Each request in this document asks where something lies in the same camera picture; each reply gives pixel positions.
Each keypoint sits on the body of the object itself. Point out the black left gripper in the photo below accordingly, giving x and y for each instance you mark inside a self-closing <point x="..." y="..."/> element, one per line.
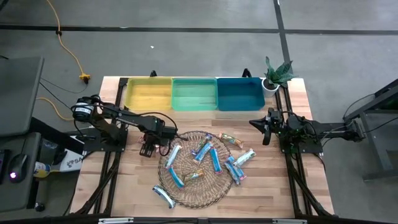
<point x="152" y="137"/>

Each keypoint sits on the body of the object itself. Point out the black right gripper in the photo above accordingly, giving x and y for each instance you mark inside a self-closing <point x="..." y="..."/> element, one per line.
<point x="267" y="137"/>

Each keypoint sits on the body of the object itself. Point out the orange green granola bar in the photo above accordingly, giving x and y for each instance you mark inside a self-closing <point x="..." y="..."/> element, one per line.
<point x="231" y="139"/>

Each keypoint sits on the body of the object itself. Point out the white green granola bar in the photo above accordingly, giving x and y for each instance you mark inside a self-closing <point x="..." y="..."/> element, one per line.
<point x="245" y="157"/>

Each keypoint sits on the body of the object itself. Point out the white dark blue granola bar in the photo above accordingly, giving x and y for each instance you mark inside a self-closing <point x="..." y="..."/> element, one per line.
<point x="163" y="196"/>

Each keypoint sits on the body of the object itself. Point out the orange blue granola bar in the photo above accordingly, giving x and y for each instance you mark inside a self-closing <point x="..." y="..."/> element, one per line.
<point x="194" y="175"/>

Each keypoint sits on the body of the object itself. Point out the purple green granola bar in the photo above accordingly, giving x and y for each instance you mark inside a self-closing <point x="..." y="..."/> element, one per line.
<point x="201" y="143"/>

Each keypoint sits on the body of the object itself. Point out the green snack packet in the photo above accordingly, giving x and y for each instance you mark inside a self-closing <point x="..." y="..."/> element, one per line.
<point x="231" y="174"/>

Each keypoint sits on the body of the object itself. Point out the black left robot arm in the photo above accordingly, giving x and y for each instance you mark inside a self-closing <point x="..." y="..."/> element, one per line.
<point x="124" y="116"/>

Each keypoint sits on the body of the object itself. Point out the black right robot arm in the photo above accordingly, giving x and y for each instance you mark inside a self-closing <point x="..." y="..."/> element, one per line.
<point x="329" y="129"/>

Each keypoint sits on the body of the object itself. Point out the snake plant in white pot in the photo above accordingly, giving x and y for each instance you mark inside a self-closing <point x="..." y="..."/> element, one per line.
<point x="269" y="90"/>

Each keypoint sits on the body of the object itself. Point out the blue plastic bin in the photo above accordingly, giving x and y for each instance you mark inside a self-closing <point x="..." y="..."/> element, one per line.
<point x="239" y="95"/>

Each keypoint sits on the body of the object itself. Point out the black table clamp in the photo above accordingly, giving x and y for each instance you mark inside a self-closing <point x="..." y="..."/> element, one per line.
<point x="153" y="74"/>
<point x="246" y="73"/>

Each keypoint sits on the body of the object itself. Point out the yellow plastic bin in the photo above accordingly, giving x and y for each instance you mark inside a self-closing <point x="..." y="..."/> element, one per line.
<point x="149" y="96"/>

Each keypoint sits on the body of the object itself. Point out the round woven straw placemat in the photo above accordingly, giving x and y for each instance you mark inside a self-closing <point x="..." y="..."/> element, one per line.
<point x="199" y="193"/>

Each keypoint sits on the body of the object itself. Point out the teal plastic bin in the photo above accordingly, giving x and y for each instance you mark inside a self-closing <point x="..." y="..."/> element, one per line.
<point x="194" y="96"/>

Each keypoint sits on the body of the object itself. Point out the white printed box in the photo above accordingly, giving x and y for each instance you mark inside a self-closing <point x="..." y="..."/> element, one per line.
<point x="73" y="163"/>

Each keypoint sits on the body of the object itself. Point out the dark plastic bag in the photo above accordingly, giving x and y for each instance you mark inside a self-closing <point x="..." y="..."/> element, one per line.
<point x="51" y="151"/>

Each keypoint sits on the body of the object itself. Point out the black diagonal desk beam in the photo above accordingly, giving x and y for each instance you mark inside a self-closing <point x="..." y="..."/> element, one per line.
<point x="53" y="132"/>

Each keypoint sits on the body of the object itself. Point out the bottle with yellow label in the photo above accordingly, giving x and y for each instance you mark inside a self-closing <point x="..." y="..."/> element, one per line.
<point x="42" y="169"/>

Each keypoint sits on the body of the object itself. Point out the black metal stand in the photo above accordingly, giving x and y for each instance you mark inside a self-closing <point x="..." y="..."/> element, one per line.
<point x="372" y="143"/>

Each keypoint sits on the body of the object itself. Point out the black caster knob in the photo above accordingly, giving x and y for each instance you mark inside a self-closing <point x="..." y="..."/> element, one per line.
<point x="39" y="207"/>

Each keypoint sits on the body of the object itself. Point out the black computer mouse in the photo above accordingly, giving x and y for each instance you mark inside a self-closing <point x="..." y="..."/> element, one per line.
<point x="18" y="165"/>

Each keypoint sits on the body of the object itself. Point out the grey side desk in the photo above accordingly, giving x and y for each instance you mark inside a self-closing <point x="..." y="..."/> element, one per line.
<point x="18" y="193"/>

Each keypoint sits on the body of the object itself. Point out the grey flat panel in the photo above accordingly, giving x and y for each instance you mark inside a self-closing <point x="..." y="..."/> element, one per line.
<point x="18" y="93"/>

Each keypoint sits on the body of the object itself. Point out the dark keyboard edge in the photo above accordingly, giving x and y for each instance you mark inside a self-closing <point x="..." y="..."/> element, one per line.
<point x="2" y="166"/>

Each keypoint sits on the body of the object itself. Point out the black right table frame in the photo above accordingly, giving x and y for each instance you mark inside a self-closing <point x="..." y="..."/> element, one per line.
<point x="285" y="104"/>

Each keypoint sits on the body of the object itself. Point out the silver frame bracket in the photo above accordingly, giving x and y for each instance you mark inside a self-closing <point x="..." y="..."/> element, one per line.
<point x="115" y="220"/>
<point x="289" y="221"/>

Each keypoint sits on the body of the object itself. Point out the black table rail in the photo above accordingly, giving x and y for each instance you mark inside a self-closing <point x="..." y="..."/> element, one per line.
<point x="199" y="221"/>

